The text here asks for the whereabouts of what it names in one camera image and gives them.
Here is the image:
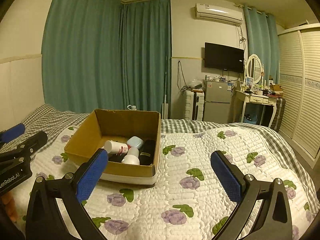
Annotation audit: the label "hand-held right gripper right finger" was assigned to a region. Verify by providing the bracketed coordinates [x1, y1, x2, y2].
[210, 150, 293, 240]

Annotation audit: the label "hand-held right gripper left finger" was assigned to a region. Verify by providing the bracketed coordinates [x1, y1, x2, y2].
[26, 148, 109, 240]

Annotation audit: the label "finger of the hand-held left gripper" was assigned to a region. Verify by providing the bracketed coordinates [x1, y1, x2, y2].
[0, 123, 26, 144]
[0, 131, 48, 167]

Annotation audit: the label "white bottle red label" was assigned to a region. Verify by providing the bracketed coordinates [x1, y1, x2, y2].
[104, 140, 131, 155]

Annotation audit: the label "small white bottle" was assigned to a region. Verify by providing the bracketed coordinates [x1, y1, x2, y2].
[121, 147, 140, 165]

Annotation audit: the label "light blue earbuds case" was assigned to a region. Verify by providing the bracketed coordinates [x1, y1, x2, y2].
[127, 136, 144, 149]

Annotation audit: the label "black cylindrical device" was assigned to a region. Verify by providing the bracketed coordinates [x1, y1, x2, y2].
[139, 140, 156, 166]

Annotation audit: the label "person's left hand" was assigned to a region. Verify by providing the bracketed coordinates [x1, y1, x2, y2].
[0, 192, 19, 221]

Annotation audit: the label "white floral quilt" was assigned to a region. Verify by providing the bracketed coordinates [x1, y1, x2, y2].
[12, 126, 320, 240]

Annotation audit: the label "blue bin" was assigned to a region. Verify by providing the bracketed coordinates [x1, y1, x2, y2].
[242, 114, 258, 125]

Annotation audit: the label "silver small fridge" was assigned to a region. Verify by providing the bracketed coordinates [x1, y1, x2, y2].
[202, 79, 232, 123]

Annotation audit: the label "white suitcase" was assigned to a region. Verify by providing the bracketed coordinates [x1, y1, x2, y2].
[185, 90, 205, 121]

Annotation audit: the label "dark checked suitcase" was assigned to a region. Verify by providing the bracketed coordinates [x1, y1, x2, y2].
[270, 97, 286, 133]

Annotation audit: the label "white vanity table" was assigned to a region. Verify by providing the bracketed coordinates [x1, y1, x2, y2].
[234, 84, 278, 128]

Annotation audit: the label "green curtain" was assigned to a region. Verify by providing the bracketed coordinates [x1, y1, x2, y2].
[41, 0, 172, 119]

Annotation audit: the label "white oval vanity mirror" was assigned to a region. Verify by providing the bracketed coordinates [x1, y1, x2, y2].
[245, 53, 264, 84]

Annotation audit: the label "white slatted wardrobe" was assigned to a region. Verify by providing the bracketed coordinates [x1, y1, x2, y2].
[277, 23, 320, 159]

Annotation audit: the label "light teal curtain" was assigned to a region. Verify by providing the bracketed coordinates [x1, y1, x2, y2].
[244, 5, 280, 83]

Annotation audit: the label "white air conditioner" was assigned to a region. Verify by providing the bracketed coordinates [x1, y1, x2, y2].
[194, 3, 244, 26]

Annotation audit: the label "hanging black cables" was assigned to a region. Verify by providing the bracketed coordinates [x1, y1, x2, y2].
[177, 60, 188, 92]

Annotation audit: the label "black wall television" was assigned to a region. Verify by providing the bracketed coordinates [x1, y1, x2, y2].
[204, 42, 245, 74]

